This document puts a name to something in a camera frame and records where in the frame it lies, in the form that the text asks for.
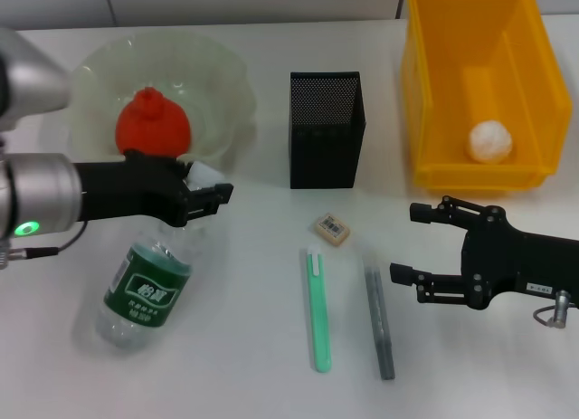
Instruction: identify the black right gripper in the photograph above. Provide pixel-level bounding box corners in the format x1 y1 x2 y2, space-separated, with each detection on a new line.
389 195 579 311

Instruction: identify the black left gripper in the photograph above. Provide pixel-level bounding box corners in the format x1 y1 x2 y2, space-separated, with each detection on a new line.
74 149 235 228

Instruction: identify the grey marker pen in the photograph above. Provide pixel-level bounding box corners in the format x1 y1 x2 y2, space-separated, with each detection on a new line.
363 254 397 381

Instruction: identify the red pomegranate toy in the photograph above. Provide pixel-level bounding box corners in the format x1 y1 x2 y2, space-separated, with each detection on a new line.
114 87 193 157

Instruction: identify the beige eraser with barcode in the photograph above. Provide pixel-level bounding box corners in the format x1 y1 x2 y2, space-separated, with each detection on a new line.
313 214 352 247

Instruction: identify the clear bottle with green label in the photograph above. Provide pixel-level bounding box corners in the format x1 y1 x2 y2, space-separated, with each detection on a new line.
93 161 227 350

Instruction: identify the white paper ball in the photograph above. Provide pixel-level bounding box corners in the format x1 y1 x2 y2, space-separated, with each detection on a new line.
465 119 515 165

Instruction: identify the pale green glass fruit plate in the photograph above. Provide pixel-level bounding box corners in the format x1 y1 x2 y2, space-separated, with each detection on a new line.
66 33 259 171

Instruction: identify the black mesh pen holder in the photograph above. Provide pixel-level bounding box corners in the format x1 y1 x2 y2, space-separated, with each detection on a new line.
289 71 366 190

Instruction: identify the yellow plastic bin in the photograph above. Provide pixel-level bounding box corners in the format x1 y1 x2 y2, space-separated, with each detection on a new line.
401 0 572 198

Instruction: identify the grey right gripper cable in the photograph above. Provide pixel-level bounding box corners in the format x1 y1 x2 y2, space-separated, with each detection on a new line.
532 290 572 329

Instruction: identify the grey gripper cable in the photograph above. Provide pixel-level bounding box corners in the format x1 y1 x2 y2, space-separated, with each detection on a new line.
532 290 572 329
8 219 90 260

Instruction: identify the grey left gripper cable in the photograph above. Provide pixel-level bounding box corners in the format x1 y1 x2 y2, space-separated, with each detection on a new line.
8 219 90 260

